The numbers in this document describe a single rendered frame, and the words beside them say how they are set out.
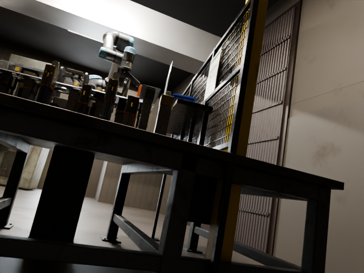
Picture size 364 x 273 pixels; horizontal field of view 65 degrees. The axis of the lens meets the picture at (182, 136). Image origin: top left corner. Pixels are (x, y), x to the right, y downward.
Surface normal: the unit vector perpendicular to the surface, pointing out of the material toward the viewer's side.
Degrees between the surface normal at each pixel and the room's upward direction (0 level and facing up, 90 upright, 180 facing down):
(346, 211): 90
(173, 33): 90
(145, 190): 90
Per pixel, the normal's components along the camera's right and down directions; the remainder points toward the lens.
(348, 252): -0.91, -0.25
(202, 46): 0.36, -0.13
